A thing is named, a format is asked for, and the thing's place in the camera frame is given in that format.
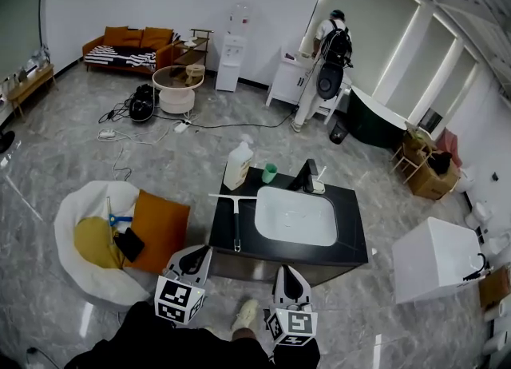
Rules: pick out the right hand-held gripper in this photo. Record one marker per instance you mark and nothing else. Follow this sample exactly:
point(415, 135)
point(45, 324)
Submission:
point(293, 321)

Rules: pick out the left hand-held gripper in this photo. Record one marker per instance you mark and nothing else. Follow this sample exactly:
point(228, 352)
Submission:
point(175, 293)

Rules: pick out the person's left forearm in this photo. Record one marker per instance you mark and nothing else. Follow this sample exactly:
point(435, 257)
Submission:
point(139, 319)

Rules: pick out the person's right forearm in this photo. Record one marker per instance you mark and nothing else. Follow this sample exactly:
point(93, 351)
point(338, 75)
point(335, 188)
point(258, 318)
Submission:
point(297, 357)

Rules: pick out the person's white shoe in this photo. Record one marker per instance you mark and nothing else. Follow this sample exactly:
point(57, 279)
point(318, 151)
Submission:
point(245, 313)

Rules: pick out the person's leg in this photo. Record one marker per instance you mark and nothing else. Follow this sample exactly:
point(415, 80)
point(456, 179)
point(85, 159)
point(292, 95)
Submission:
point(243, 334)

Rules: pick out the person's black clothing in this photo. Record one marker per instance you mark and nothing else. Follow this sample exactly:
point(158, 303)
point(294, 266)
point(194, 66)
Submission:
point(179, 351)

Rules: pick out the large orange cushion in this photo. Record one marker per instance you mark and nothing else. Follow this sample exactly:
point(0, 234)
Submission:
point(159, 227)

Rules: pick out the black pouch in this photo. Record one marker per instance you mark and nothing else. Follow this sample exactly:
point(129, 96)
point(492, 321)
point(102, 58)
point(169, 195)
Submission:
point(129, 244)

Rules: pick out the black vanity counter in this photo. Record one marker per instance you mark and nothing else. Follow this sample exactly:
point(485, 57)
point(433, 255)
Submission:
point(227, 235)

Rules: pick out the white beanbag chair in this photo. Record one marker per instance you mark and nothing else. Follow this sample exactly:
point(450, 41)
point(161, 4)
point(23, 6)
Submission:
point(96, 275)

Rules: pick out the yellow cushion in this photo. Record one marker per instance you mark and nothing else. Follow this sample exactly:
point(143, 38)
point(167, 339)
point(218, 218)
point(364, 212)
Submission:
point(93, 243)

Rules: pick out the white sink basin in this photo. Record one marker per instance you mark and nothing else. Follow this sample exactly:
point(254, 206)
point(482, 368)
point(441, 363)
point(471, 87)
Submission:
point(295, 215)

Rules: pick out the white detergent bottle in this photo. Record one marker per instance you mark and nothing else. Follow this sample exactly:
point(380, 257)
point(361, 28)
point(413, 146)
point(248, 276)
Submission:
point(238, 167)

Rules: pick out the black faucet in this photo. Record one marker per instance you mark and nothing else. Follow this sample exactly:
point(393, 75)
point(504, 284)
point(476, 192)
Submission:
point(305, 175)

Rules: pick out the green cup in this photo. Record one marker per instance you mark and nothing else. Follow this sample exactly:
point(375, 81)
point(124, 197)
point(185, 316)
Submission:
point(269, 173)

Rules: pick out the white box cabinet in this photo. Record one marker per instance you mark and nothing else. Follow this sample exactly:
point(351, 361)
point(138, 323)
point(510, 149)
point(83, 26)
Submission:
point(433, 259)

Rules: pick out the white power strip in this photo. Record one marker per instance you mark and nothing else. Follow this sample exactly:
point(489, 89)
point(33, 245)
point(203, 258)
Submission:
point(107, 133)
point(182, 126)

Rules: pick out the black round floor device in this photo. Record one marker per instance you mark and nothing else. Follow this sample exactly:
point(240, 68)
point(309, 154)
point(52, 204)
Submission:
point(141, 104)

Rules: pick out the black trash bin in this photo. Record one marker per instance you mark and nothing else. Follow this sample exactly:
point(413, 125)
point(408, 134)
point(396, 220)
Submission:
point(338, 132)

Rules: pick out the cardboard box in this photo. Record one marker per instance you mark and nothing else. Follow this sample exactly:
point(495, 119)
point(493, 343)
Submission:
point(433, 185)

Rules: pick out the round glass-top coffee table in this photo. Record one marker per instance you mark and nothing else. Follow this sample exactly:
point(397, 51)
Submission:
point(175, 92)

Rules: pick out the light wooden chair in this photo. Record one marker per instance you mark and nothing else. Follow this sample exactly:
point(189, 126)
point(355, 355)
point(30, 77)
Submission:
point(411, 155)

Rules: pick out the white paper roll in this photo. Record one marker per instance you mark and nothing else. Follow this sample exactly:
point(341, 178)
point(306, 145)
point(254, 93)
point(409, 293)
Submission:
point(497, 309)

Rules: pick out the black standing fan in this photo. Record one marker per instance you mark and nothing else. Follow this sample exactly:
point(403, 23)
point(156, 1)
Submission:
point(6, 141)

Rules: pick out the white water dispenser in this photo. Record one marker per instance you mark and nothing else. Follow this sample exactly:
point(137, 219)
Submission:
point(230, 64)

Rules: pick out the orange sofa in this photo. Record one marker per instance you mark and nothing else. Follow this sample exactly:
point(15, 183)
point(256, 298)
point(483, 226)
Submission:
point(163, 56)

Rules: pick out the pink cloth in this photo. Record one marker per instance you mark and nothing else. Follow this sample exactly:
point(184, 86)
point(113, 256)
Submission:
point(451, 141)

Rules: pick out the white washstand cabinet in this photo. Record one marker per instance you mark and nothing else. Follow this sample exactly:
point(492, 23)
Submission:
point(285, 80)

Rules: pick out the black and white striped blanket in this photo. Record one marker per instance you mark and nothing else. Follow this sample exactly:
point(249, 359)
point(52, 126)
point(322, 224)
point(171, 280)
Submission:
point(116, 57)

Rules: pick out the wooden shelf rack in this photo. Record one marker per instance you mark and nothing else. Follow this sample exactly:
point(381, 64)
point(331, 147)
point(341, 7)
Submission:
point(195, 50)

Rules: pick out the wooden bench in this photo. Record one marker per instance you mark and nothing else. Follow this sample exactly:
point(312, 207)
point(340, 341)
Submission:
point(30, 84)

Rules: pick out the clear water jug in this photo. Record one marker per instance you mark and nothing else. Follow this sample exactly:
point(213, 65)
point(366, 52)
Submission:
point(239, 20)

